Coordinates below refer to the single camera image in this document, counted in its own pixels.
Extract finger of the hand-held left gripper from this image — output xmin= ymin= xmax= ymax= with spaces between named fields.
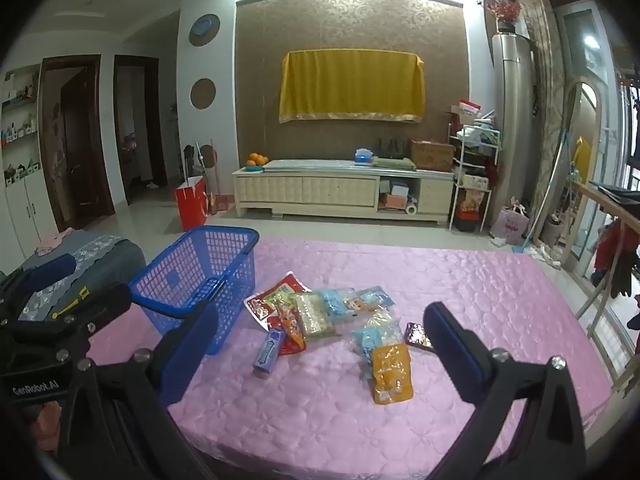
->
xmin=0 ymin=254 xmax=76 ymax=311
xmin=10 ymin=282 xmax=132 ymax=361

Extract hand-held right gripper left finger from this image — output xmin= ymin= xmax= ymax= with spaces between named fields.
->
xmin=60 ymin=304 xmax=221 ymax=480

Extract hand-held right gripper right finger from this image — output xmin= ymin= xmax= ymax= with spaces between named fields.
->
xmin=424 ymin=302 xmax=586 ymax=480

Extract purple snack packet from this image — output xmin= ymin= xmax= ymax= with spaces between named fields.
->
xmin=403 ymin=322 xmax=435 ymax=352

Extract orange snack packet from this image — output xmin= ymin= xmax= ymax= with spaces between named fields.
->
xmin=371 ymin=343 xmax=415 ymax=406

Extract blue chewing gum box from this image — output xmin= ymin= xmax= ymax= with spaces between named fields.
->
xmin=251 ymin=326 xmax=287 ymax=378

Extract large red snack packet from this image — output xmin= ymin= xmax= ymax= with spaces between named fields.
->
xmin=243 ymin=272 xmax=310 ymax=333

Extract blue plastic basket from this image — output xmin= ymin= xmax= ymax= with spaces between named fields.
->
xmin=129 ymin=226 xmax=260 ymax=356

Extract cracker packet green ends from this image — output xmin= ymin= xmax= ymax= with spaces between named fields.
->
xmin=291 ymin=292 xmax=335 ymax=339

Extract person's left hand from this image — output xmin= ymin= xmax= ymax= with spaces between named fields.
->
xmin=27 ymin=400 xmax=63 ymax=445

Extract pink cloth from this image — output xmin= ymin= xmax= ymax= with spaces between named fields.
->
xmin=35 ymin=227 xmax=76 ymax=256

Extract chair with grey cover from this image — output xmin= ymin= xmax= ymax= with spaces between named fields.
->
xmin=0 ymin=230 xmax=147 ymax=321

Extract dark wooden door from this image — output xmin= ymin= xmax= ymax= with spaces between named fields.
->
xmin=40 ymin=55 xmax=113 ymax=233

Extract red paper bag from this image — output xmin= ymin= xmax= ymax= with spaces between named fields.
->
xmin=175 ymin=176 xmax=208 ymax=233

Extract pink paper bag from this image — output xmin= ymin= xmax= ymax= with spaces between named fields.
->
xmin=490 ymin=204 xmax=530 ymax=246

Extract red broom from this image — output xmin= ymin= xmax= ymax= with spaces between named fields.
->
xmin=207 ymin=137 xmax=231 ymax=215

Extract white metal rack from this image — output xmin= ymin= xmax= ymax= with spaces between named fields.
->
xmin=448 ymin=122 xmax=502 ymax=233

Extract open wooden doorway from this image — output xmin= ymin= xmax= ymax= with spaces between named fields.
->
xmin=113 ymin=55 xmax=168 ymax=206

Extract red hanging clothing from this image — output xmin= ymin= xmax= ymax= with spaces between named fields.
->
xmin=595 ymin=220 xmax=626 ymax=281

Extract brown cardboard box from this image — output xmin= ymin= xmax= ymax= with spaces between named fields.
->
xmin=410 ymin=139 xmax=457 ymax=172

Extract green folded cushion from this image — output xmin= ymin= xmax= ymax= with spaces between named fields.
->
xmin=372 ymin=156 xmax=418 ymax=171

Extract cream tv cabinet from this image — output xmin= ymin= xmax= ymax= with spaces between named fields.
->
xmin=232 ymin=158 xmax=456 ymax=226

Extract black router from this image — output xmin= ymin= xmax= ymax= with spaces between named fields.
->
xmin=375 ymin=137 xmax=407 ymax=159

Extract wooden clothes rack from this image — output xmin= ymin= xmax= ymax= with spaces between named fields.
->
xmin=570 ymin=180 xmax=640 ymax=396

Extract tall standing air conditioner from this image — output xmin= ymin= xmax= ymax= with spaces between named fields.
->
xmin=491 ymin=32 xmax=538 ymax=226

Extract arched standing mirror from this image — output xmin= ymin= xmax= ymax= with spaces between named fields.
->
xmin=542 ymin=80 xmax=601 ymax=266

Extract yellow hanging cloth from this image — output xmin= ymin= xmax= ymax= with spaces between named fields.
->
xmin=278 ymin=50 xmax=426 ymax=125

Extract gold patterned curtain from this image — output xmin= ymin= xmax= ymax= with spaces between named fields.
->
xmin=515 ymin=0 xmax=571 ymax=241

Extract vase with red flowers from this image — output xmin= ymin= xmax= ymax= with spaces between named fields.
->
xmin=486 ymin=0 xmax=523 ymax=36

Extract white wall shelf cabinet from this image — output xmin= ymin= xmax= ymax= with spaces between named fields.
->
xmin=0 ymin=65 xmax=56 ymax=261

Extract round wall niche blue plate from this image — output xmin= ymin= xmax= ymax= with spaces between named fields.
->
xmin=188 ymin=13 xmax=221 ymax=47

